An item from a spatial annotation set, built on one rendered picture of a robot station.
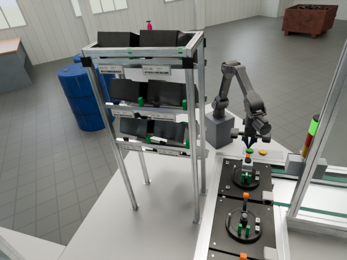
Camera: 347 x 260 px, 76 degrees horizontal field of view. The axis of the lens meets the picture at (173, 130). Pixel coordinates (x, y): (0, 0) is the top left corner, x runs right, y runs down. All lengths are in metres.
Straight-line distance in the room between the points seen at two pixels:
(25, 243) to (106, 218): 0.38
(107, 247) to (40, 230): 1.47
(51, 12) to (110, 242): 6.82
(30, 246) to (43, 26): 6.64
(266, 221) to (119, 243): 0.64
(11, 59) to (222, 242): 5.51
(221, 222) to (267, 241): 0.18
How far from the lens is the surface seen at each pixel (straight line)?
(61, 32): 7.53
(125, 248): 1.13
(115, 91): 0.85
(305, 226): 1.15
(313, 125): 0.82
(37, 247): 1.31
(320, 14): 7.21
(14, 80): 6.02
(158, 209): 1.19
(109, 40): 0.78
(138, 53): 0.67
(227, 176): 1.17
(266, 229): 1.02
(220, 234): 0.98
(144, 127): 0.87
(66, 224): 2.47
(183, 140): 0.82
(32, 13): 7.47
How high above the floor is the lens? 1.83
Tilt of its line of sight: 36 degrees down
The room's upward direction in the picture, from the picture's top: 7 degrees counter-clockwise
